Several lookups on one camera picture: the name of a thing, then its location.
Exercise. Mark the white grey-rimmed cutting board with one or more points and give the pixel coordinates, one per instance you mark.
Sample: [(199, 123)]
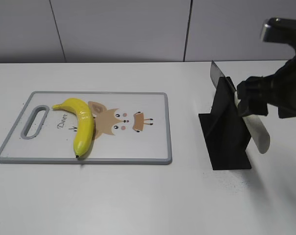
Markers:
[(130, 128)]

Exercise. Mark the black knife stand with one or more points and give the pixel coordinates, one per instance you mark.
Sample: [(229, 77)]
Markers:
[(225, 133)]

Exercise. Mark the yellow plastic banana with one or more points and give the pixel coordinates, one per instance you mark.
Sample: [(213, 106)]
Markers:
[(85, 124)]

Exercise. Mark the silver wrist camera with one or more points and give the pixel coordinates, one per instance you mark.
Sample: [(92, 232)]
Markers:
[(279, 30)]

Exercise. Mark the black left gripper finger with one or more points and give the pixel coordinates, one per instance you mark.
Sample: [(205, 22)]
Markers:
[(251, 88)]

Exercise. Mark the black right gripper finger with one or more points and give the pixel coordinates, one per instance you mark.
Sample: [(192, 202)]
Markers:
[(249, 106)]

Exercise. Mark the white-handled kitchen knife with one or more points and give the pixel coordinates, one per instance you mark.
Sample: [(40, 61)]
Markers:
[(253, 123)]

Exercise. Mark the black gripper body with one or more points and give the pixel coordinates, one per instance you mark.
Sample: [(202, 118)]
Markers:
[(280, 88)]

